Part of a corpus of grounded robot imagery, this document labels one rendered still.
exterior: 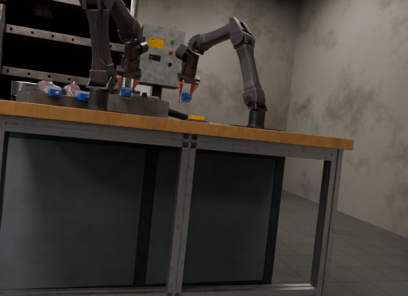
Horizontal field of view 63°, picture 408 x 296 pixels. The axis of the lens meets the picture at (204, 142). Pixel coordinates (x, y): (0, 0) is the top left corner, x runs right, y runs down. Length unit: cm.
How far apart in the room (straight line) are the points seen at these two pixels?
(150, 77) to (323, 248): 160
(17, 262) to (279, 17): 507
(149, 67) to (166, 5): 294
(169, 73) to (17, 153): 127
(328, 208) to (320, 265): 21
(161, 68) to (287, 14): 375
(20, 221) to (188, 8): 430
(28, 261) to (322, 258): 114
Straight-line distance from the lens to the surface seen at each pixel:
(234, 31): 144
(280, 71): 563
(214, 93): 516
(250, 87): 134
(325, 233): 134
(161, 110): 150
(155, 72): 240
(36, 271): 160
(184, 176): 108
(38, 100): 139
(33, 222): 153
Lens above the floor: 76
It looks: 2 degrees down
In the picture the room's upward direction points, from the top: 6 degrees clockwise
